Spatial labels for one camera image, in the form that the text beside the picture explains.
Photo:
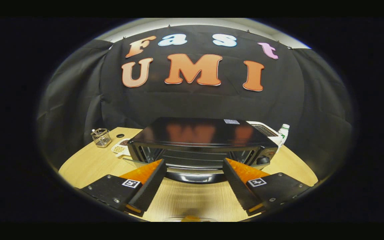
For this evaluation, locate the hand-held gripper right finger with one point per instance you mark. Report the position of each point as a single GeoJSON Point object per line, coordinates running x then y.
{"type": "Point", "coordinates": [238, 188]}

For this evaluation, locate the black backdrop cloth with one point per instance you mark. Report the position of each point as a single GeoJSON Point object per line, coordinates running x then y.
{"type": "Point", "coordinates": [195, 103]}

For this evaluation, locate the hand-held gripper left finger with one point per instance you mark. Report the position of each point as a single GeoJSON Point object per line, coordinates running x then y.
{"type": "Point", "coordinates": [150, 190]}

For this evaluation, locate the white plate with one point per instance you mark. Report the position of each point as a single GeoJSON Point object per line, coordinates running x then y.
{"type": "Point", "coordinates": [172, 220]}

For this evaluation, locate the white bread toaster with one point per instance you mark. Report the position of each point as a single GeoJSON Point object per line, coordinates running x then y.
{"type": "Point", "coordinates": [265, 130]}

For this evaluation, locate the yellow croissant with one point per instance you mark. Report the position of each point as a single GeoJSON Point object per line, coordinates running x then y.
{"type": "Point", "coordinates": [191, 219]}

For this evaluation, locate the white divided snack dish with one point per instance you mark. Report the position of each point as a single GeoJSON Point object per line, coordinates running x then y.
{"type": "Point", "coordinates": [118, 149]}

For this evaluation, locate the white bottle green label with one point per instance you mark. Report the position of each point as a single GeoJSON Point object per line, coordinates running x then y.
{"type": "Point", "coordinates": [283, 133]}

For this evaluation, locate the black toaster oven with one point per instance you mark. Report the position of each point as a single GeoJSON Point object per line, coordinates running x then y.
{"type": "Point", "coordinates": [195, 133]}

